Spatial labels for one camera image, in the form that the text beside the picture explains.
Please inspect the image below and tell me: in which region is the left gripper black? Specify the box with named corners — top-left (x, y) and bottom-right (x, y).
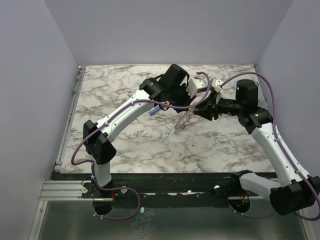
top-left (167, 82), bottom-right (196, 113)

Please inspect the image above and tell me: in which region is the round metal keyring disc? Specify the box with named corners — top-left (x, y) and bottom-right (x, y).
top-left (174, 109), bottom-right (193, 133)

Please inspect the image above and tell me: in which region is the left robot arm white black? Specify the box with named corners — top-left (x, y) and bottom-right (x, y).
top-left (83, 64), bottom-right (194, 198)

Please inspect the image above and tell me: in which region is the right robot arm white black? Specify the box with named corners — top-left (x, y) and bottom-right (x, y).
top-left (194, 79), bottom-right (320, 216)

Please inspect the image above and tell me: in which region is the blue red screwdriver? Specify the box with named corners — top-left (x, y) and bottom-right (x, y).
top-left (149, 106), bottom-right (162, 116)

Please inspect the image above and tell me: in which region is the clear plastic box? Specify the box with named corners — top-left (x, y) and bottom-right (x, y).
top-left (255, 80), bottom-right (268, 109)

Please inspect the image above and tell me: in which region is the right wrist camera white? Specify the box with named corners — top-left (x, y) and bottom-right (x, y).
top-left (210, 79), bottom-right (224, 93)

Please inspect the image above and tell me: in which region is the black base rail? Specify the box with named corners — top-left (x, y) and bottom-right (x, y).
top-left (82, 171), bottom-right (261, 209)

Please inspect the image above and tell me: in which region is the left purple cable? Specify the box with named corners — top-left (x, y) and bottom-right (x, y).
top-left (71, 71), bottom-right (211, 221)

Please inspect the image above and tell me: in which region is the aluminium frame rail left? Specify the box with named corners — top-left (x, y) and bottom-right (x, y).
top-left (39, 66), bottom-right (86, 202)

